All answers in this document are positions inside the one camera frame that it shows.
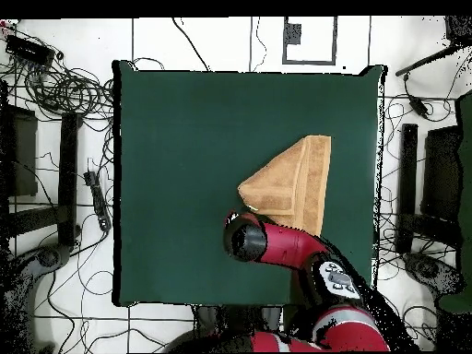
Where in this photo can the tan terry towel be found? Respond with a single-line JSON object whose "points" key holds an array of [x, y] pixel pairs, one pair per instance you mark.
{"points": [[295, 184]]}

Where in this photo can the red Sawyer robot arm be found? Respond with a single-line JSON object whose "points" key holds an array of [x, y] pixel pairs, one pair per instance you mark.
{"points": [[291, 245]]}

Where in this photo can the dark green table cloth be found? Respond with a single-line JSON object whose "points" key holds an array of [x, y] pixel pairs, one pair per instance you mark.
{"points": [[177, 166]]}

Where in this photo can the black power strip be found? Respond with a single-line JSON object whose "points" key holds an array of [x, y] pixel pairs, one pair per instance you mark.
{"points": [[97, 199]]}

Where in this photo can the black upright bar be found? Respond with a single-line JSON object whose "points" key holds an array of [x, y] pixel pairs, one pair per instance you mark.
{"points": [[68, 177], [407, 184]]}

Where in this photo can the dark stand base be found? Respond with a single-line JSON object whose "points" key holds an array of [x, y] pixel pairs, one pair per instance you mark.
{"points": [[48, 256], [427, 269]]}

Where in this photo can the dark grey square plate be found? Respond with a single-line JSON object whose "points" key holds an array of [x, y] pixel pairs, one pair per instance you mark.
{"points": [[292, 34]]}

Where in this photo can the dark box panel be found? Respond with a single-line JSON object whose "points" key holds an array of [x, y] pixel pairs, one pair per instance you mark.
{"points": [[22, 155], [442, 173]]}

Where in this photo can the black power adapter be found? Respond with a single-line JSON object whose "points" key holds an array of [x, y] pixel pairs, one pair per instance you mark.
{"points": [[419, 107]]}

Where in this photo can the black tripod boom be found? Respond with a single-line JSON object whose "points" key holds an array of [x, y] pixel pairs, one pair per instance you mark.
{"points": [[424, 61]]}

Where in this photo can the grey square frame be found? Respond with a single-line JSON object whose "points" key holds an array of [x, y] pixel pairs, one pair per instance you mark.
{"points": [[309, 62]]}

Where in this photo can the black network switch box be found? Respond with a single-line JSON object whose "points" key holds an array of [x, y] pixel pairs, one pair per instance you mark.
{"points": [[27, 49]]}

